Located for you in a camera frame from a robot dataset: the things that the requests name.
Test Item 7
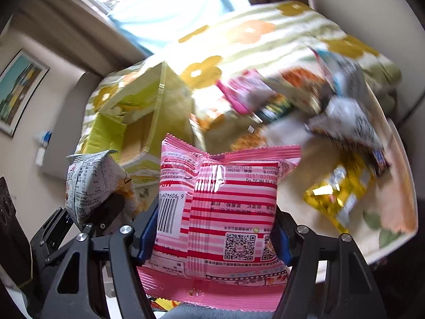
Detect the pink striped snack bag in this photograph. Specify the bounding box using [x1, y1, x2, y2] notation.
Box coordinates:
[138, 135, 301, 312]

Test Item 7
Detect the blue white bottle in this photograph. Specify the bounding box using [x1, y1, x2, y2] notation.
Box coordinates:
[33, 130, 52, 148]

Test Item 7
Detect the floral beige tray cloth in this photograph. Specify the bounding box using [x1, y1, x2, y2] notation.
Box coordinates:
[265, 89, 419, 284]

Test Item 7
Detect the brown left curtain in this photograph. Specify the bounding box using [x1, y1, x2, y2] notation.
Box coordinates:
[11, 0, 148, 76]

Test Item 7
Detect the flower striped bed quilt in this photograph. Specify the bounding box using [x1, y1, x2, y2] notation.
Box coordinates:
[76, 2, 401, 153]

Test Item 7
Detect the framed town picture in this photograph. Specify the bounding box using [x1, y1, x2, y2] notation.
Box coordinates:
[0, 49, 50, 137]

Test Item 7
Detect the yellow gold snack bag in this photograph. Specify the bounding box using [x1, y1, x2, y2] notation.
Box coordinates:
[303, 158, 376, 233]

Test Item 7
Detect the white grey snack bag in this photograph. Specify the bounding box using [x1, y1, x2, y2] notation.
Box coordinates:
[305, 49, 383, 150]

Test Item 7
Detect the pink white snack bag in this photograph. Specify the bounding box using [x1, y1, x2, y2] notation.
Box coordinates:
[216, 69, 277, 115]

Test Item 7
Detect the white text snack bag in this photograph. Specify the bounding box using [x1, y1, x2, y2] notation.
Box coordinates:
[65, 150, 138, 233]

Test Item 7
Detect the grey bed headboard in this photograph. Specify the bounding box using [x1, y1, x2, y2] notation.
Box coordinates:
[41, 72, 101, 181]

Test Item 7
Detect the dark green cracker bag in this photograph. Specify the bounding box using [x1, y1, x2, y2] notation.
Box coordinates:
[255, 94, 294, 124]

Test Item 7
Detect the green cardboard box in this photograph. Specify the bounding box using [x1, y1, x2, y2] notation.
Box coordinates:
[75, 62, 194, 187]

